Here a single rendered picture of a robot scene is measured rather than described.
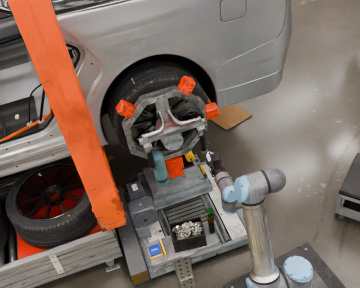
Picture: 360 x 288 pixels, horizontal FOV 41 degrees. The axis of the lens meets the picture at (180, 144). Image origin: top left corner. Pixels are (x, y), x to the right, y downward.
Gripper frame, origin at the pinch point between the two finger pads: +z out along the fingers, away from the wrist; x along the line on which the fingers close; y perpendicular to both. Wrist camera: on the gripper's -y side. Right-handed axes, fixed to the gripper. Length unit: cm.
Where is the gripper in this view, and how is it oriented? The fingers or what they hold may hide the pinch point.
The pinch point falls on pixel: (208, 152)
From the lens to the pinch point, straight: 295.5
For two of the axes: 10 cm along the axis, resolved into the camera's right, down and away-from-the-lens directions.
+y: 1.4, 7.2, 6.8
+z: -3.0, -6.2, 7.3
